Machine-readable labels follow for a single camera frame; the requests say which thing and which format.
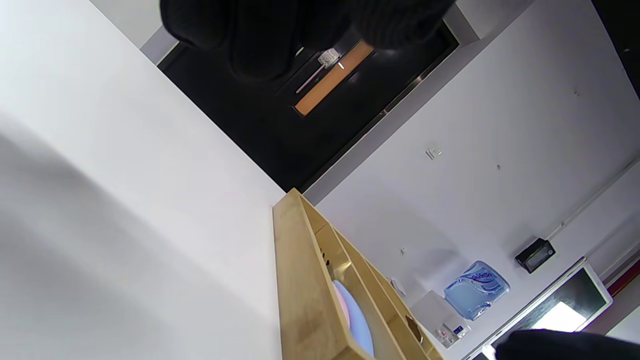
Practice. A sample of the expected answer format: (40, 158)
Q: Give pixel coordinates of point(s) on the person's left hand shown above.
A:
(280, 30)

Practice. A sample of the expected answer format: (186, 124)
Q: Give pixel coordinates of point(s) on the person's right hand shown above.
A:
(575, 347)

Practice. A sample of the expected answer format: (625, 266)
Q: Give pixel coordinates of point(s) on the white framed screen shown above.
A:
(560, 305)

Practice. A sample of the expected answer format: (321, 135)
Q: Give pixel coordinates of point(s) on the black door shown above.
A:
(260, 130)

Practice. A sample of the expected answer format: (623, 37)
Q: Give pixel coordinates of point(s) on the blue water bottle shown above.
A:
(476, 290)

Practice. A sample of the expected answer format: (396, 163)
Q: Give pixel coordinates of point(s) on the white water dispenser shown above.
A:
(440, 320)

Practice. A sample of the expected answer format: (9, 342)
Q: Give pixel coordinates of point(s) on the wooden cutlery tray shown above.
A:
(300, 290)

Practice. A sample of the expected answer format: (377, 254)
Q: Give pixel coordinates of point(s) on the black wall device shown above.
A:
(535, 255)

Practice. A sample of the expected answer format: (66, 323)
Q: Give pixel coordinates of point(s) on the white wall switch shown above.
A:
(433, 152)

